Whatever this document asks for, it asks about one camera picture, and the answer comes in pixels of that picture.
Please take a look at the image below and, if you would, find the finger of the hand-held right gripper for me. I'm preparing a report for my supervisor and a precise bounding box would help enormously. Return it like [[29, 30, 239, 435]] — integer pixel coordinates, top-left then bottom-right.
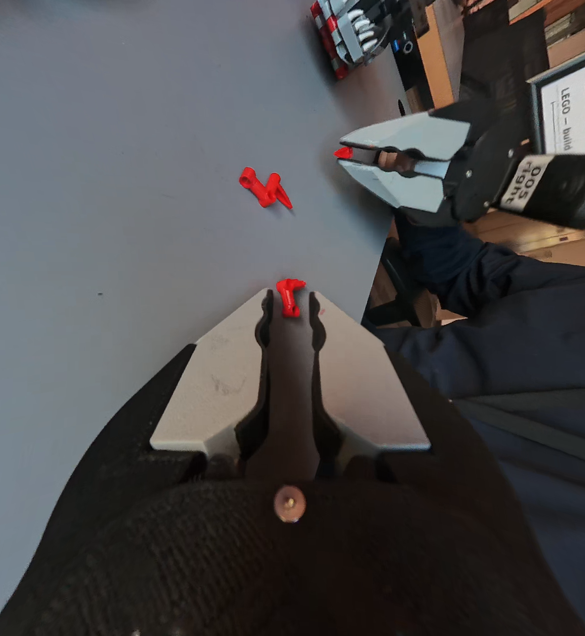
[[341, 158, 447, 213], [339, 110, 473, 162]]

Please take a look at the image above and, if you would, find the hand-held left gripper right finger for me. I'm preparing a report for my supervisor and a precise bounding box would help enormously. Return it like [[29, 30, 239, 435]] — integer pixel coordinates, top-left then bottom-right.
[[309, 291, 432, 465]]

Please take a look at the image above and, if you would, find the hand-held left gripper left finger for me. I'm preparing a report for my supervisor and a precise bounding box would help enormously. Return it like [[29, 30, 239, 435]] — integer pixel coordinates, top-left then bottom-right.
[[149, 288, 274, 460]]

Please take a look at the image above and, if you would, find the grey dinosaur lego model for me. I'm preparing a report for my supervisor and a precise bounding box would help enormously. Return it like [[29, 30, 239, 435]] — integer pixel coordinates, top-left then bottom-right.
[[310, 0, 422, 81]]

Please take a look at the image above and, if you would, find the red lego claw assembly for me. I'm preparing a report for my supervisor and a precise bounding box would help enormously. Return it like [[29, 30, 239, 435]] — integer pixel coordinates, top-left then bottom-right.
[[268, 173, 293, 210]]

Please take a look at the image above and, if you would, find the red lego axle connector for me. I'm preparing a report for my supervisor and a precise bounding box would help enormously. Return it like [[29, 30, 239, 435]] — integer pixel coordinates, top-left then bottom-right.
[[239, 167, 273, 208]]

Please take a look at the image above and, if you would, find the person's right forearm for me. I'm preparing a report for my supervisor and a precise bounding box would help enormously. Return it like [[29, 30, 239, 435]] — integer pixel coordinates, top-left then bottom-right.
[[394, 209, 585, 319]]

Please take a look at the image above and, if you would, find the person's right hand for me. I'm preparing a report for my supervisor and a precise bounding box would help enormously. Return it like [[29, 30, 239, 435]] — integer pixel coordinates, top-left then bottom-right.
[[378, 150, 418, 174]]

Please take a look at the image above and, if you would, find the wooden edged table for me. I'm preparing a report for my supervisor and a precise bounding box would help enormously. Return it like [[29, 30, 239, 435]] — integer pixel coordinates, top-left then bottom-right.
[[414, 0, 472, 112]]

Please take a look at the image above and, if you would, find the black framed paper sign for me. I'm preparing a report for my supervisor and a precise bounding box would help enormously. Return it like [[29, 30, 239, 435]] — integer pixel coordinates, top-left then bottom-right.
[[526, 42, 585, 156]]

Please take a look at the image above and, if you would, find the black office chair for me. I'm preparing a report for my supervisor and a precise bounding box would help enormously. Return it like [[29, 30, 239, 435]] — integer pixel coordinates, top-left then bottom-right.
[[362, 238, 442, 329]]

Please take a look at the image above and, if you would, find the person's dark navy clothing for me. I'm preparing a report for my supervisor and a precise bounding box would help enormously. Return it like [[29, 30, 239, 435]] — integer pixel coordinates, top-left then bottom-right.
[[367, 263, 585, 636]]

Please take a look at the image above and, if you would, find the black lanyard strap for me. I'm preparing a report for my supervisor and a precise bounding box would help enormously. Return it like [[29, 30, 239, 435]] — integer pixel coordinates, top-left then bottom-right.
[[451, 388, 585, 468]]

